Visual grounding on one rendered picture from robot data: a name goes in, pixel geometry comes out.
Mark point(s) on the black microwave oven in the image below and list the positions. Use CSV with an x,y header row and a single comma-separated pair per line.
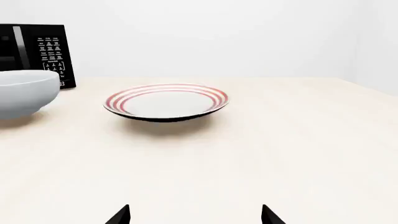
x,y
46,51

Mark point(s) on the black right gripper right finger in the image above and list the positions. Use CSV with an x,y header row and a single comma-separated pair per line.
x,y
270,217

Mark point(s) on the white bowl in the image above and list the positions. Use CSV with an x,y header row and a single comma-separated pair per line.
x,y
26,93

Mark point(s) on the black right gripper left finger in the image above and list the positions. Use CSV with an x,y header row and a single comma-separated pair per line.
x,y
121,217

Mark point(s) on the white plate with red rings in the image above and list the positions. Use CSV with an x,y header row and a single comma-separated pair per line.
x,y
167,103

